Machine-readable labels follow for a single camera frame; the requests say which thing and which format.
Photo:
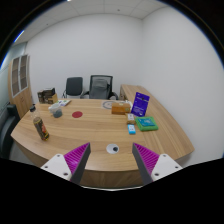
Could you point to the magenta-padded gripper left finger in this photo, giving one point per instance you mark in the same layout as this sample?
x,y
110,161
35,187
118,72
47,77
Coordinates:
x,y
77,159

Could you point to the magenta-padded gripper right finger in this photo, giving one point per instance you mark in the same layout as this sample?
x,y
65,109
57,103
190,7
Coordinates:
x,y
146,159

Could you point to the clear bottle with black cap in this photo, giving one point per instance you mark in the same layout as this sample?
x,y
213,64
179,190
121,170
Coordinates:
x,y
40,128

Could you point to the small blue box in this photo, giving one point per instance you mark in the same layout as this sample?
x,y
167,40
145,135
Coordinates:
x,y
132,129

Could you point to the green flat box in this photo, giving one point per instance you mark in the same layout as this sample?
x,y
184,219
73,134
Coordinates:
x,y
146,123

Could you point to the small brown packet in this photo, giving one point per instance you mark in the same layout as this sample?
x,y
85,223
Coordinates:
x,y
130,118

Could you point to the flat round red coaster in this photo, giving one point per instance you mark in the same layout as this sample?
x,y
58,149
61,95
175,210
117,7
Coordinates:
x,y
77,114

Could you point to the grey and white mug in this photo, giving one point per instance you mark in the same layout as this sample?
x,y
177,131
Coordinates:
x,y
56,111

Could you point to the purple card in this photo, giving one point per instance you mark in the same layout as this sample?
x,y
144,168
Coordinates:
x,y
140,104

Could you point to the orange-brown cardboard box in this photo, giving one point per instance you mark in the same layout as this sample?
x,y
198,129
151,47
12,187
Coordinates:
x,y
120,108

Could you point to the white leaflet with coloured prints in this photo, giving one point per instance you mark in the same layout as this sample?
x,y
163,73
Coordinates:
x,y
65,102

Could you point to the large dark brown carton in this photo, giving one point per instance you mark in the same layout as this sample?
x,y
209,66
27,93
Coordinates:
x,y
50,96

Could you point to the wooden side desk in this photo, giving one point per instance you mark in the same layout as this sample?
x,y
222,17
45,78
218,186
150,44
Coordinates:
x,y
128,90

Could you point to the small dark brown carton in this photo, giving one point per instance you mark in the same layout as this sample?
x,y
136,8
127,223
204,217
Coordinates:
x,y
40,97

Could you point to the black sofa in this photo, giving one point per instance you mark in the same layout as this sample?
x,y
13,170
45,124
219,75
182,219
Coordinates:
x,y
7,130

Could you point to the wooden cabinet with glass doors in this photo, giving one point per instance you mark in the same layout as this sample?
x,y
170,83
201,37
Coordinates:
x,y
20,100

